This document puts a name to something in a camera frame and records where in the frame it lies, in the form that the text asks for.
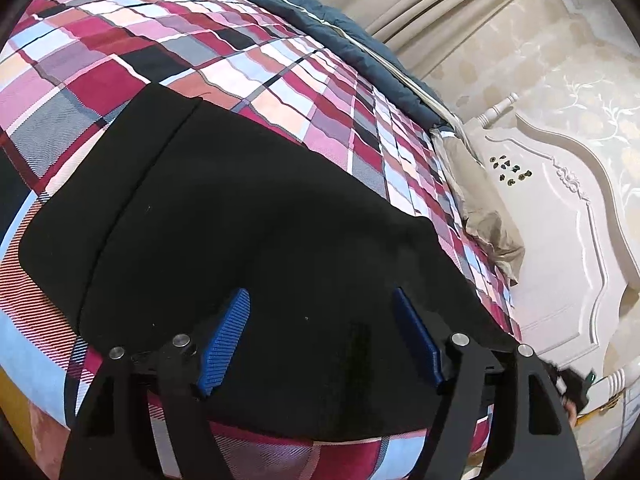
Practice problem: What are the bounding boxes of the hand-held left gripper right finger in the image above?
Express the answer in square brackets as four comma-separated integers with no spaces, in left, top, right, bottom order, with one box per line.
[392,287,586,480]

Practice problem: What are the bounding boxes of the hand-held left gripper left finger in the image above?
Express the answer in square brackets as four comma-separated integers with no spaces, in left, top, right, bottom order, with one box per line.
[59,288,251,480]

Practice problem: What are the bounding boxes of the black pants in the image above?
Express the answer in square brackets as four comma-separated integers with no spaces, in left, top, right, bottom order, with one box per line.
[17,82,521,443]

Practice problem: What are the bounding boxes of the beige pillow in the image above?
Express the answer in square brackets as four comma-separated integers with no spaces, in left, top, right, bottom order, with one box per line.
[431,127,526,287]

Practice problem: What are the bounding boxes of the white carved headboard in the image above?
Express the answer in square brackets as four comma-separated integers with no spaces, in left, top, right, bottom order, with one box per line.
[462,92,640,426]

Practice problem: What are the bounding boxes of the plaid bed sheet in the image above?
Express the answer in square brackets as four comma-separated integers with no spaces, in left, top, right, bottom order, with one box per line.
[0,0,523,480]

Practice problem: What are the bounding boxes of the beige curtain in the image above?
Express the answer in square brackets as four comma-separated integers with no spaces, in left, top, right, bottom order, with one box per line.
[300,0,576,81]

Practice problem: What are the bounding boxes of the dark blue quilt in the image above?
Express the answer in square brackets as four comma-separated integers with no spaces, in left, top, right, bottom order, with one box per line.
[175,0,453,128]

